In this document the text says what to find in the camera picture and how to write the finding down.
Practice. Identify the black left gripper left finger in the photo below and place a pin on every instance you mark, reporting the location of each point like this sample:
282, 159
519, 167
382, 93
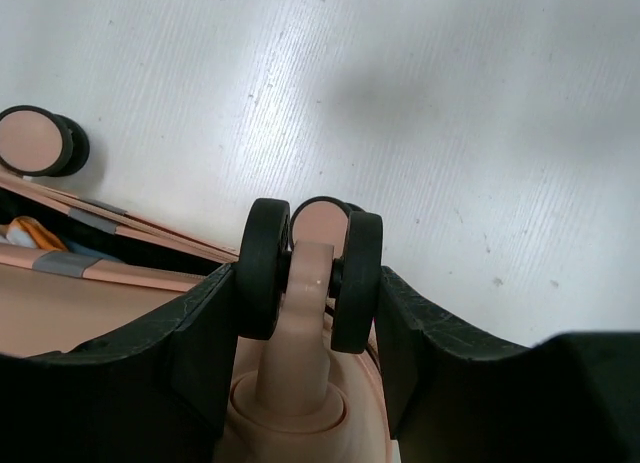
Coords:
154, 390

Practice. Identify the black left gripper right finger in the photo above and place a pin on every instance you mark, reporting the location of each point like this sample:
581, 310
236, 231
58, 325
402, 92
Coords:
456, 393

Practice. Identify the pink hard-shell suitcase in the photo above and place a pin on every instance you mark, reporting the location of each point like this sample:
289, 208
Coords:
304, 387

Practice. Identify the orange white tie-dye shorts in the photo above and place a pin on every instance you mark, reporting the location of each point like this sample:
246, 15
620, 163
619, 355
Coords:
29, 233

